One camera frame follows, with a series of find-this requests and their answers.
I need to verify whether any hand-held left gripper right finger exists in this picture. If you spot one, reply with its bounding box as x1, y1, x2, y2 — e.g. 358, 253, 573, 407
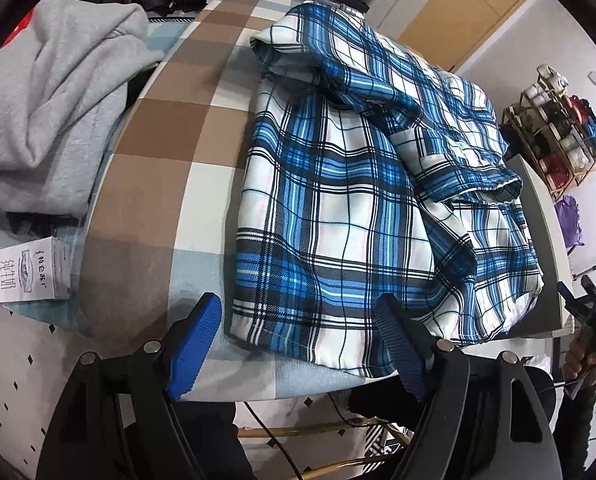
377, 293, 565, 480

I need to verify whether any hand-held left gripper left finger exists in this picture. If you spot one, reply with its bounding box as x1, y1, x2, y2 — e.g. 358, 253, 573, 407
42, 291, 224, 480

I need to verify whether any blue plaid garment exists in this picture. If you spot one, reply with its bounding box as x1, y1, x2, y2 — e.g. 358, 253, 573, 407
228, 2, 546, 378

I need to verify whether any person's right forearm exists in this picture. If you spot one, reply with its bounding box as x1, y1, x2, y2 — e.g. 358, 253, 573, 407
552, 384, 596, 480

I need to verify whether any person's right hand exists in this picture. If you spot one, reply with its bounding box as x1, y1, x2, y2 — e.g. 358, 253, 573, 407
564, 339, 596, 390

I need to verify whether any grey table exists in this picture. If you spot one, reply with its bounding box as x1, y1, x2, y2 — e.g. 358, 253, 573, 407
498, 154, 576, 338

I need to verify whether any purple bag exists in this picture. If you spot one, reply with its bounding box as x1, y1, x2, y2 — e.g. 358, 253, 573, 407
553, 195, 584, 248

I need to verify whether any wooden shoe rack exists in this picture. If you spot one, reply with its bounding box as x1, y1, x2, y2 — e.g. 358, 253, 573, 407
500, 64, 596, 201

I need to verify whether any white dotted carpet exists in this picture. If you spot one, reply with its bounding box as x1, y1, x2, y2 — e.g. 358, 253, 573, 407
0, 295, 404, 480

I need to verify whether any white milk carton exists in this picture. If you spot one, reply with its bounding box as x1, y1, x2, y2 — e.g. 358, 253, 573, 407
0, 236, 73, 305

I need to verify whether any brown checked blanket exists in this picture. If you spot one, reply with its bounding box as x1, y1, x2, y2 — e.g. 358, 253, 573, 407
80, 0, 429, 403

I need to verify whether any grey sweatshirt with red print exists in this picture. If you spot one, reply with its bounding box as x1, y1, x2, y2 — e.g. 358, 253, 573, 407
0, 0, 166, 221

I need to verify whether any wooden door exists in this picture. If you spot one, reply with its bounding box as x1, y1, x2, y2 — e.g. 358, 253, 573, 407
395, 0, 539, 73

